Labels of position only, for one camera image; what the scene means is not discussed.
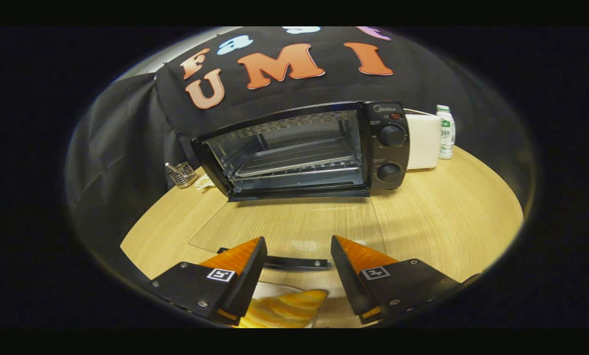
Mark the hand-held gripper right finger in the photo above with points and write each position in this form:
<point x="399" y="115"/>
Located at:
<point x="347" y="281"/>

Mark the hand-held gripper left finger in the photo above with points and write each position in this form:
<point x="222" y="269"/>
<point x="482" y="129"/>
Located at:
<point x="249" y="286"/>

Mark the golden croissant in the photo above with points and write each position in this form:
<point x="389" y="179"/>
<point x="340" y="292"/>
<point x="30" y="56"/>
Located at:
<point x="287" y="308"/>

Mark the black toaster oven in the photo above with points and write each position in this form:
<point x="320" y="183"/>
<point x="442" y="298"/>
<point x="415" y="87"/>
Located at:
<point x="390" y="148"/>

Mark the clear glass plate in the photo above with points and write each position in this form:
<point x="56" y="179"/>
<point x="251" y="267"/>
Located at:
<point x="274" y="288"/>

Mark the small white packets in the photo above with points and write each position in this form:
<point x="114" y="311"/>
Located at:
<point x="204" y="182"/>

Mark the white box appliance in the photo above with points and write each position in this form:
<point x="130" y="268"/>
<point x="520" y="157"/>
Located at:
<point x="422" y="143"/>

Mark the white bottle green label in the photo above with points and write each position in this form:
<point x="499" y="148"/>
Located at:
<point x="446" y="133"/>

